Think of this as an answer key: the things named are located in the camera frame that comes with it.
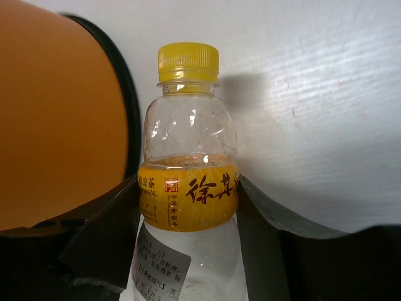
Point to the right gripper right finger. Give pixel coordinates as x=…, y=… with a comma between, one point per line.
x=288, y=257

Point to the orange label yellow cap bottle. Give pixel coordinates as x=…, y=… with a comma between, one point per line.
x=188, y=246

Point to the orange cylindrical bin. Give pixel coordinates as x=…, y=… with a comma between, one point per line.
x=70, y=119

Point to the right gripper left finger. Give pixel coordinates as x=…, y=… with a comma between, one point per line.
x=83, y=254

